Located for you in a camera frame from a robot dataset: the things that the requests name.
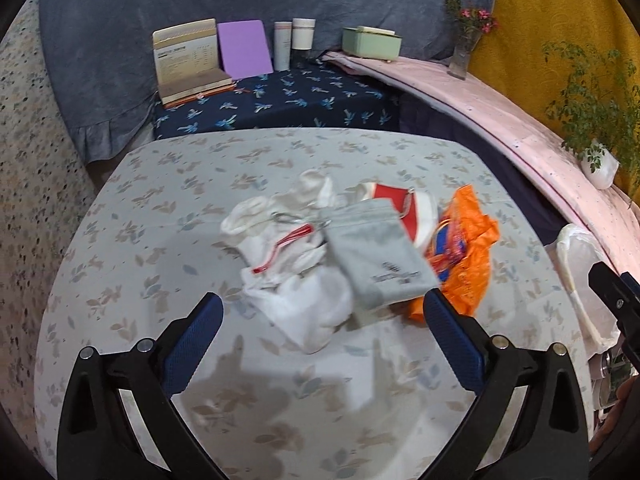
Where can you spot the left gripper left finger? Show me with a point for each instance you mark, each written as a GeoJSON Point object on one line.
{"type": "Point", "coordinates": [95, 435]}

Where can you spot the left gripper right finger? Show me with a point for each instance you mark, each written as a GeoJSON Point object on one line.
{"type": "Point", "coordinates": [549, 439]}

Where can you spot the orange plastic snack bag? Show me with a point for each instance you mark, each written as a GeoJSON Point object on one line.
{"type": "Point", "coordinates": [459, 250]}

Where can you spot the grey drawstring pouch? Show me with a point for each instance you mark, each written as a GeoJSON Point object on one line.
{"type": "Point", "coordinates": [371, 246]}

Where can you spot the white tissue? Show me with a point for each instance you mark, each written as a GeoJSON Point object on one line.
{"type": "Point", "coordinates": [288, 275]}

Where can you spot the green plant white pot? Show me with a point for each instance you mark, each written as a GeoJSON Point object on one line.
{"type": "Point", "coordinates": [597, 108]}

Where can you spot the pink cloth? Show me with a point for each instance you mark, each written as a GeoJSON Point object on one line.
{"type": "Point", "coordinates": [531, 147]}

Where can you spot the speckled floral cloth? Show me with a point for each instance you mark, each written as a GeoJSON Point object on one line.
{"type": "Point", "coordinates": [45, 192]}

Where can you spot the mustard yellow curtain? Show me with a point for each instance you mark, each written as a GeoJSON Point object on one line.
{"type": "Point", "coordinates": [511, 59]}

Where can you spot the vase with pink flowers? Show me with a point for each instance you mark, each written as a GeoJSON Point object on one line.
{"type": "Point", "coordinates": [470, 23]}

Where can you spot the navy floral cloth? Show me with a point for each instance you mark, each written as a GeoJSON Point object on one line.
{"type": "Point", "coordinates": [319, 95]}

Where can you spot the mint green box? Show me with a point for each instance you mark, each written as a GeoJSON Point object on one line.
{"type": "Point", "coordinates": [370, 42]}

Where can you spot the beige open box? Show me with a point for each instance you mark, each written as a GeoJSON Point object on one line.
{"type": "Point", "coordinates": [187, 63]}

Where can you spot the white cylindrical jar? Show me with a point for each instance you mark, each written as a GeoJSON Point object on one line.
{"type": "Point", "coordinates": [303, 34]}

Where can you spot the purple notebook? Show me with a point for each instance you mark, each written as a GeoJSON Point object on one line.
{"type": "Point", "coordinates": [244, 49]}

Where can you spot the blue-grey blanket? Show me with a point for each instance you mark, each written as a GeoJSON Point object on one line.
{"type": "Point", "coordinates": [99, 52]}

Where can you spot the tall white tube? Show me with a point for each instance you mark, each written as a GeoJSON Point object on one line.
{"type": "Point", "coordinates": [282, 37]}

